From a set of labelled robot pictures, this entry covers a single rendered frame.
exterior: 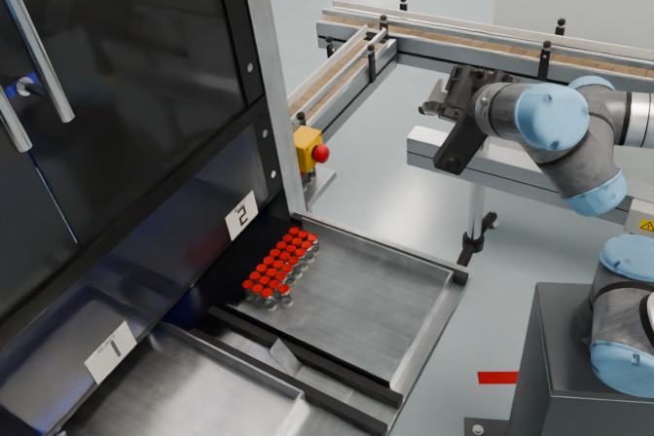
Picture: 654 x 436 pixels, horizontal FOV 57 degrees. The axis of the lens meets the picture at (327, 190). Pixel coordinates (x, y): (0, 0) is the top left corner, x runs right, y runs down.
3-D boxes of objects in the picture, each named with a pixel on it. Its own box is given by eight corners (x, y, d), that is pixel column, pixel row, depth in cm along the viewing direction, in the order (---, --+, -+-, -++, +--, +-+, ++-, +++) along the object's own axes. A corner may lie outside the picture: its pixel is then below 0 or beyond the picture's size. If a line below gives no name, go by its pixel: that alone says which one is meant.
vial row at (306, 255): (263, 309, 115) (258, 294, 112) (313, 247, 126) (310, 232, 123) (272, 313, 114) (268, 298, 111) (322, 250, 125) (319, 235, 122)
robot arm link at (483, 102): (526, 148, 81) (475, 127, 78) (508, 143, 85) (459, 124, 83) (547, 94, 80) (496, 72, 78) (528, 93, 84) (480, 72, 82)
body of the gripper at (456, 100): (490, 82, 95) (533, 85, 84) (470, 133, 96) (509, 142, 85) (450, 64, 93) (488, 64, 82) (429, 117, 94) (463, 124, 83)
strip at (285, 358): (273, 370, 105) (268, 350, 101) (282, 356, 107) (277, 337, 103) (345, 404, 99) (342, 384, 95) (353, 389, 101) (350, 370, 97)
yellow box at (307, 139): (281, 165, 135) (276, 140, 130) (299, 148, 139) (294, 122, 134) (309, 174, 131) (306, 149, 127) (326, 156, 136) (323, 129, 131)
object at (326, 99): (274, 206, 142) (263, 154, 132) (224, 188, 149) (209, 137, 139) (401, 67, 184) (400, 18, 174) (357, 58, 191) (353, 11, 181)
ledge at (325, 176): (259, 194, 144) (257, 187, 142) (288, 162, 152) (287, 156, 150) (308, 210, 138) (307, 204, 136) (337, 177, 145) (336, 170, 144)
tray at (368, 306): (230, 315, 115) (226, 305, 112) (304, 228, 130) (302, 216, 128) (390, 393, 99) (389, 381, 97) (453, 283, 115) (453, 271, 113)
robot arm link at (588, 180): (634, 155, 81) (590, 95, 78) (633, 210, 74) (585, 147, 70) (578, 176, 87) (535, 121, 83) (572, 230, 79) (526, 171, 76)
